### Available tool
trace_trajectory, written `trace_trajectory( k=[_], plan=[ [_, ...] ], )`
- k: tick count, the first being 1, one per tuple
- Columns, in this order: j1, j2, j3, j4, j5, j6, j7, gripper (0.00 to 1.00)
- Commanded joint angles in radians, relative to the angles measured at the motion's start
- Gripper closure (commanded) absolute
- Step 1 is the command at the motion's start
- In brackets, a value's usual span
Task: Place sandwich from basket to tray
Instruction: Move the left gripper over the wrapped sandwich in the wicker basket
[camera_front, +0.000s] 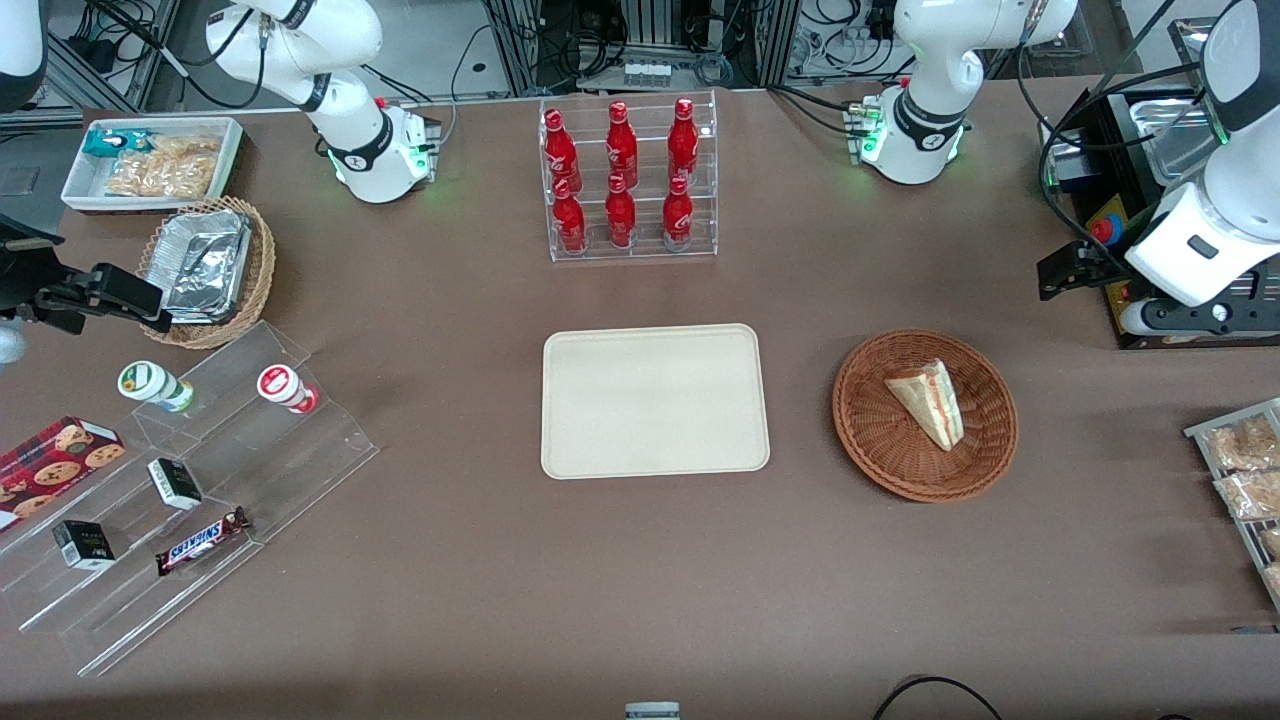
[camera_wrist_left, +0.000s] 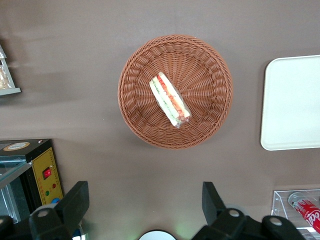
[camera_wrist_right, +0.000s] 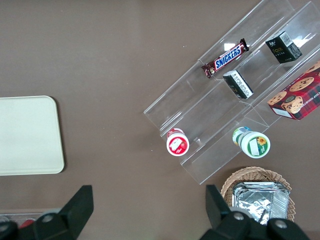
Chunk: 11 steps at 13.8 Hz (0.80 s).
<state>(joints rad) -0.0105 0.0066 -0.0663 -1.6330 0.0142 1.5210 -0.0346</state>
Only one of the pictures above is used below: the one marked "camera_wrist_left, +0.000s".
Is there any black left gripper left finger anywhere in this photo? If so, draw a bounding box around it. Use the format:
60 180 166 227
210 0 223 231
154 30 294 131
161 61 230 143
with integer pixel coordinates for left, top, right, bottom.
28 180 90 240

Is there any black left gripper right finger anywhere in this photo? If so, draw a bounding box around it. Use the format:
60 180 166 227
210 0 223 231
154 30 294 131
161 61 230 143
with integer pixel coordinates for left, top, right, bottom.
192 181 262 240

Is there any triangle sandwich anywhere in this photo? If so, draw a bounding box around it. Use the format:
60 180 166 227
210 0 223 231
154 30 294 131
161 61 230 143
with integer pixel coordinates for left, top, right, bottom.
148 71 193 129

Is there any white tray of snack bags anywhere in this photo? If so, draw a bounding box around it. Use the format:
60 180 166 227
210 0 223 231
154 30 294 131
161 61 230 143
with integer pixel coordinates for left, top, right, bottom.
0 44 22 97

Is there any beige plastic serving tray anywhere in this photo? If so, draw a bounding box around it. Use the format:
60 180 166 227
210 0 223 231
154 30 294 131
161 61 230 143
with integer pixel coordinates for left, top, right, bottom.
260 54 320 152

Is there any round brown wicker basket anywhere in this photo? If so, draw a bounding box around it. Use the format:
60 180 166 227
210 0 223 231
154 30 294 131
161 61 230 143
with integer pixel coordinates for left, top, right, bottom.
117 34 234 150

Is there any black yellow food warmer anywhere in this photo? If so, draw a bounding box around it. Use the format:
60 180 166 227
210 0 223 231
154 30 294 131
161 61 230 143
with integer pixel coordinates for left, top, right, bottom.
0 138 65 224

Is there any clear acrylic bottle rack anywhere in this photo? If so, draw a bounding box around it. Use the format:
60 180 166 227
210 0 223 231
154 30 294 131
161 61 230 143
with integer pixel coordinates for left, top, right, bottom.
270 188 320 240

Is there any red cola bottle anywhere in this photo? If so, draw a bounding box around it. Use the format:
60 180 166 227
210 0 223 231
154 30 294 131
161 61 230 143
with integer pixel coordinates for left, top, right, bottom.
287 191 320 235

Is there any clear bag of crackers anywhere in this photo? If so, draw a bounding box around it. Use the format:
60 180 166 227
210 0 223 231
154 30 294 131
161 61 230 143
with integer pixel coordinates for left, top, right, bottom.
0 64 13 90

